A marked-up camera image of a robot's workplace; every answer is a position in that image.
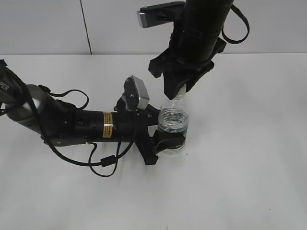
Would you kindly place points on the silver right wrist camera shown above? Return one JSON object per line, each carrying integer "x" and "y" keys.
{"x": 159, "y": 14}

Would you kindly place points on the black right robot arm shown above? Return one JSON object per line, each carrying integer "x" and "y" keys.
{"x": 205, "y": 16}

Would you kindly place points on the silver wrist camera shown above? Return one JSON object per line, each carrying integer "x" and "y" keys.
{"x": 159, "y": 14}
{"x": 135, "y": 95}

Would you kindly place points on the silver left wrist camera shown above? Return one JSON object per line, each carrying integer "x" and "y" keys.
{"x": 135, "y": 95}

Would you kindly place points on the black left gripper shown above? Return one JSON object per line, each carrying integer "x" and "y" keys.
{"x": 132, "y": 127}

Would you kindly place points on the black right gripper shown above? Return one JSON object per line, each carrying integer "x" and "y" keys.
{"x": 186, "y": 60}

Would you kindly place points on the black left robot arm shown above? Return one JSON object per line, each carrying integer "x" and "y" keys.
{"x": 62, "y": 124}

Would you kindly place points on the clear Cestbon water bottle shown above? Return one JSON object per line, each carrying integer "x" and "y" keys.
{"x": 173, "y": 116}

